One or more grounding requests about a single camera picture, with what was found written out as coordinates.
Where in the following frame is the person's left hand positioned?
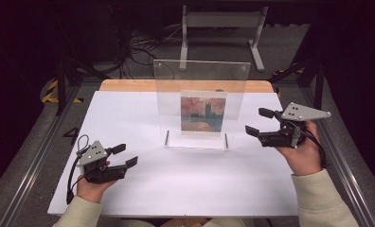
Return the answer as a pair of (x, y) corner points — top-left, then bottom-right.
(76, 179), (117, 203)

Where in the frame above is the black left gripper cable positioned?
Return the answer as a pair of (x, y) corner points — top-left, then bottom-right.
(65, 134), (91, 205)

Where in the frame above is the person's right hand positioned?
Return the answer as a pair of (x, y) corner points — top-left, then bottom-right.
(275, 121), (322, 177)

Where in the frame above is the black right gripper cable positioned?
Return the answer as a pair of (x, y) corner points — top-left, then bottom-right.
(302, 127), (329, 168)

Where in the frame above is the aluminium frame rail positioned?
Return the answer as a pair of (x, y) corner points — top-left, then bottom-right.
(0, 84), (83, 227)
(298, 84), (375, 227)

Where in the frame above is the black tape mark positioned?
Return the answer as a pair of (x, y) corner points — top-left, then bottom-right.
(62, 126), (81, 147)

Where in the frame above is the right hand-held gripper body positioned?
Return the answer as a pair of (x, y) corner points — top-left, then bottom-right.
(259, 101), (332, 148)

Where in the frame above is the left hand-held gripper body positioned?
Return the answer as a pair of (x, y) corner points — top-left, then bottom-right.
(76, 140), (128, 184)

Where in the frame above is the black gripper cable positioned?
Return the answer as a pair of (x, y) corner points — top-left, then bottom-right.
(65, 134), (91, 205)
(302, 127), (329, 168)

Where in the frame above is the yellow black floor tape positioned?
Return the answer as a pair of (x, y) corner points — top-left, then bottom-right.
(42, 79), (84, 104)

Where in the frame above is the black tripod stand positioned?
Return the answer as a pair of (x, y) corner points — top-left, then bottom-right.
(270, 56), (328, 110)
(54, 58), (112, 116)

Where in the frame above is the grey metal stand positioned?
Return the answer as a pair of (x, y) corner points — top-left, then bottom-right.
(179, 5), (269, 73)

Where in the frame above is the painting postcard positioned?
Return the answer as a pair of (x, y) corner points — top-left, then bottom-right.
(180, 90), (227, 137)

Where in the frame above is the white table sheet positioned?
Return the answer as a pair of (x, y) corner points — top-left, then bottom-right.
(47, 90), (300, 218)

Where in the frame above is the clear acrylic photo frame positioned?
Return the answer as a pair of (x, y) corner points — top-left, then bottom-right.
(152, 59), (252, 150)

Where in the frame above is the bundle of black cables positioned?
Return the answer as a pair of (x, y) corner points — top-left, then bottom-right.
(111, 17), (184, 80)

